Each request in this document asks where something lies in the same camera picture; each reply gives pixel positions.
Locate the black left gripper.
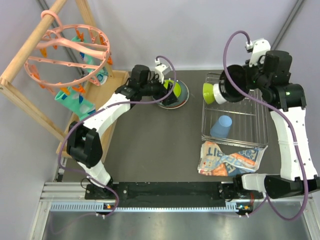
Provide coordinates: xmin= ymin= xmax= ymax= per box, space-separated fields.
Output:
xmin=139 ymin=72 xmax=178 ymax=106

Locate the lime green plate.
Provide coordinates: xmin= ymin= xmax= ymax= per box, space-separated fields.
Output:
xmin=163 ymin=79 xmax=182 ymax=98

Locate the dark blue speckled plate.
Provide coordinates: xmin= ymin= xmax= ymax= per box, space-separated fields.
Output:
xmin=157 ymin=80 xmax=190 ymax=110

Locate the red teal floral plate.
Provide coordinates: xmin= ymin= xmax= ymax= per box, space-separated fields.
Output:
xmin=157 ymin=92 xmax=190 ymax=110

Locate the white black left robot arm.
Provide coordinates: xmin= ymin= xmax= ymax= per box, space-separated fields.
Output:
xmin=66 ymin=63 xmax=178 ymax=199

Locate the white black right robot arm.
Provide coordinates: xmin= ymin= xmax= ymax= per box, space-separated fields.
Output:
xmin=233 ymin=50 xmax=320 ymax=199

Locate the printed dish towel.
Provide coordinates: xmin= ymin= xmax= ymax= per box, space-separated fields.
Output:
xmin=197 ymin=141 xmax=267 ymax=177

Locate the white bowl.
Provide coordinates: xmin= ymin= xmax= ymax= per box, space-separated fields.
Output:
xmin=213 ymin=83 xmax=227 ymax=105

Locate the lime green bowl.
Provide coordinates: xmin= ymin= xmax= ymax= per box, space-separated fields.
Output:
xmin=202 ymin=83 xmax=215 ymax=105

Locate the teal patterned sock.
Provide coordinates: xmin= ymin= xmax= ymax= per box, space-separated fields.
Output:
xmin=54 ymin=87 xmax=96 ymax=120
xmin=71 ymin=36 xmax=109 ymax=86

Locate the wooden tray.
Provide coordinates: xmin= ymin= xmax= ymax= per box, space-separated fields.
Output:
xmin=55 ymin=69 xmax=131 ymax=161

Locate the light blue cup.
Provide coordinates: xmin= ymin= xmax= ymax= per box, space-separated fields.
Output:
xmin=210 ymin=115 xmax=233 ymax=139

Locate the pink round clip hanger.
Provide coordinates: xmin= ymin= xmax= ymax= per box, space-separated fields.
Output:
xmin=24 ymin=10 xmax=111 ymax=95

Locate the wooden drying stand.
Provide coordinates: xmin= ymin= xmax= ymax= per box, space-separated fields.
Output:
xmin=0 ymin=0 xmax=114 ymax=149

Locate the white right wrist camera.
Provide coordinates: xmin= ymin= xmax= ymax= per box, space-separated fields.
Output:
xmin=245 ymin=38 xmax=271 ymax=68

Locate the wire dish rack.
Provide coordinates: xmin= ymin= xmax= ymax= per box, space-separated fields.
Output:
xmin=201 ymin=72 xmax=269 ymax=148

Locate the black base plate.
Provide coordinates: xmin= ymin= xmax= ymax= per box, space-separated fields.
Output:
xmin=84 ymin=181 xmax=264 ymax=208

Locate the aluminium frame rail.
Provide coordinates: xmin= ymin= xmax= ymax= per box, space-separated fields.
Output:
xmin=30 ymin=182 xmax=320 ymax=240

